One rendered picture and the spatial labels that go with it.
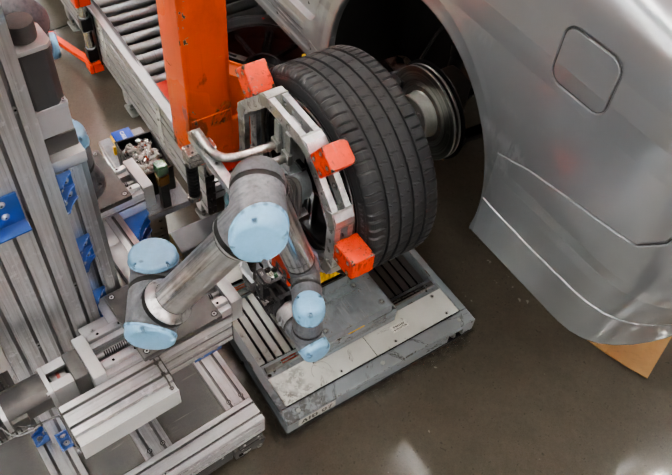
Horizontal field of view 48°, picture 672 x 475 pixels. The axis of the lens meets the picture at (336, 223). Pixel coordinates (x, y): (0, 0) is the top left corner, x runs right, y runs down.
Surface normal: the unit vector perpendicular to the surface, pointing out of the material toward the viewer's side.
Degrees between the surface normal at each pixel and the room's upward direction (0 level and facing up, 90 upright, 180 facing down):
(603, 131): 90
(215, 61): 90
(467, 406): 0
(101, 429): 0
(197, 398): 0
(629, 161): 90
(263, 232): 84
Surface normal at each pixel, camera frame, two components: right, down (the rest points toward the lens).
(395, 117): 0.32, -0.24
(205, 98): 0.54, 0.67
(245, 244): 0.18, 0.70
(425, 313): 0.07, -0.64
